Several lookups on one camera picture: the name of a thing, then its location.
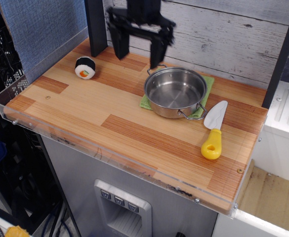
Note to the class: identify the stainless steel pot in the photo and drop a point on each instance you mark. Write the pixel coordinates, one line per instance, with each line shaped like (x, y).
(175, 90)

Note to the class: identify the dark left post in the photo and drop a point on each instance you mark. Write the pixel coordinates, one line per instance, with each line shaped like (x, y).
(96, 26)

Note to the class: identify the blue fabric panel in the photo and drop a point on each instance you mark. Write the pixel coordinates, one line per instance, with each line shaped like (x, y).
(44, 31)

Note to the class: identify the green cloth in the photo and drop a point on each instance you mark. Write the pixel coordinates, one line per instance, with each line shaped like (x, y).
(203, 98)

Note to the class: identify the white toy sink unit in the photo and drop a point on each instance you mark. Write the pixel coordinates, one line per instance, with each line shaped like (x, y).
(271, 152)

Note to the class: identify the silver toy fridge cabinet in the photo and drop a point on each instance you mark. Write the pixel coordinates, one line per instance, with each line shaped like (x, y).
(77, 169)

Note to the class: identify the dark post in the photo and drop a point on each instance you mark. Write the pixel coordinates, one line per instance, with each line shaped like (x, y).
(277, 73)
(96, 26)

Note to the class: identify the grey ice dispenser panel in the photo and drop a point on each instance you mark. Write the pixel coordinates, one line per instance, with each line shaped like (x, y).
(123, 214)

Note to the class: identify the yellow object at corner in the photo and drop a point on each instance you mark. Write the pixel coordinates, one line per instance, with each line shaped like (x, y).
(16, 231)

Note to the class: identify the plush sushi roll toy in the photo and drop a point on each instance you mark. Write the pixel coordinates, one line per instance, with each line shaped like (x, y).
(85, 67)

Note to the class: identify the black plastic crate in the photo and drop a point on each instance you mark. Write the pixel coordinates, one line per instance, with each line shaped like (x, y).
(10, 64)

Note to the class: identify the yellow handled toy knife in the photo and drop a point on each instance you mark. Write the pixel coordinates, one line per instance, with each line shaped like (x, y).
(212, 147)

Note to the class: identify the dark right post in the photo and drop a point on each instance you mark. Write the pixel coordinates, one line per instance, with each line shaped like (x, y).
(277, 73)

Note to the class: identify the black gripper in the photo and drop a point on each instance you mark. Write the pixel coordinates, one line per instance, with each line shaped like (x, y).
(141, 18)

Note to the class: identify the clear acrylic edge guard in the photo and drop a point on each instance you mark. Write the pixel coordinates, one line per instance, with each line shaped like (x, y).
(102, 118)

